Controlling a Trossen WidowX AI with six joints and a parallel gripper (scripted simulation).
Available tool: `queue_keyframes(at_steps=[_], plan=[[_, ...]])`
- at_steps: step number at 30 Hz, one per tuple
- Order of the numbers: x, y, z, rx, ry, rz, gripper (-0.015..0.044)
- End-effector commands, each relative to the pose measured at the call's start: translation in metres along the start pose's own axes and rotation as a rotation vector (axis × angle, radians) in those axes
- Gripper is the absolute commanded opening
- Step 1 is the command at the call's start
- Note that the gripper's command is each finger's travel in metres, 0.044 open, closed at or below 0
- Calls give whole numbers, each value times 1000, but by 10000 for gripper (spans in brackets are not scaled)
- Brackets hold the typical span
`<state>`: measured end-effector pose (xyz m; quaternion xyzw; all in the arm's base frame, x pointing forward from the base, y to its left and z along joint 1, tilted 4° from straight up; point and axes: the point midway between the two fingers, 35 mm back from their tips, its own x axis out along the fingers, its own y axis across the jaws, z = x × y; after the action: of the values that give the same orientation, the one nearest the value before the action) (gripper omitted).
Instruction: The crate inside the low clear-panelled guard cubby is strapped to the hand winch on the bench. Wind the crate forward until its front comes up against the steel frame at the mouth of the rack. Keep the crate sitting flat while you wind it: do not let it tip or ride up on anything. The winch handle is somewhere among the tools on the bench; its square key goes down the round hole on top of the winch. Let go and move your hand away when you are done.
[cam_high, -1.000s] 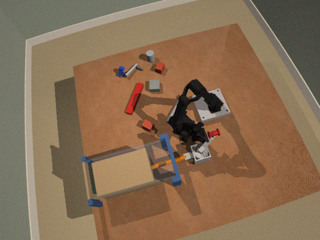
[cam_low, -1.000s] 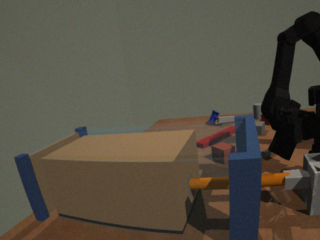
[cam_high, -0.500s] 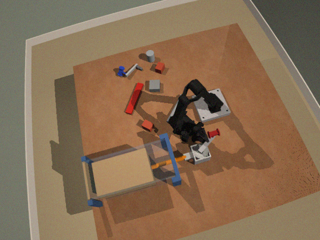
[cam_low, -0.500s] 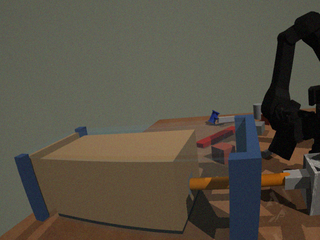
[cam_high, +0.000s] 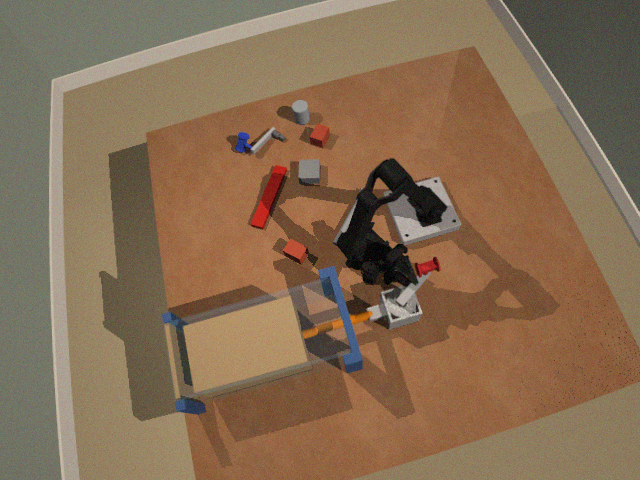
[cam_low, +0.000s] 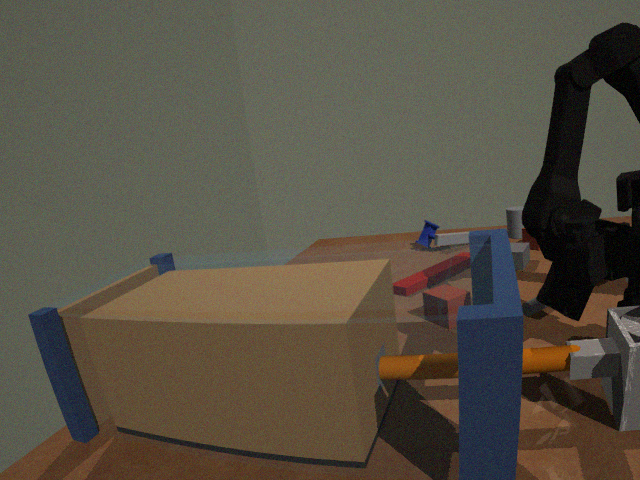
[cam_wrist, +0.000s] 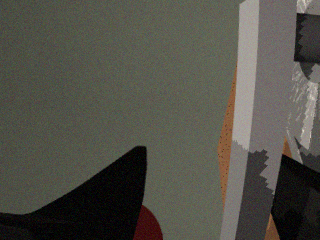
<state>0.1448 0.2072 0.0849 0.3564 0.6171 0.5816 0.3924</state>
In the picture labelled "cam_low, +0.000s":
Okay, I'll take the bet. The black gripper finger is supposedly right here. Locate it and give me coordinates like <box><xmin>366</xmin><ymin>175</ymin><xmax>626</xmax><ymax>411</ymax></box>
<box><xmin>632</xmin><ymin>207</ymin><xmax>640</xmax><ymax>236</ymax></box>
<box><xmin>630</xmin><ymin>289</ymin><xmax>640</xmax><ymax>306</ymax></box>

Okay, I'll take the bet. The crank handle with blue knob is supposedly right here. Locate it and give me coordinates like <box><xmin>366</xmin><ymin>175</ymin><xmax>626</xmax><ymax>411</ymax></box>
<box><xmin>418</xmin><ymin>220</ymin><xmax>470</xmax><ymax>240</ymax></box>

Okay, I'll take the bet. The grey cylinder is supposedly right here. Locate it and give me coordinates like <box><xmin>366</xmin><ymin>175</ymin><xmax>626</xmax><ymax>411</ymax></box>
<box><xmin>506</xmin><ymin>206</ymin><xmax>525</xmax><ymax>239</ymax></box>

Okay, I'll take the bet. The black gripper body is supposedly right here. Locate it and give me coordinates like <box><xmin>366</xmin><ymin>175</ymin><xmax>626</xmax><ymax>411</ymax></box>
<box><xmin>595</xmin><ymin>170</ymin><xmax>640</xmax><ymax>308</ymax></box>

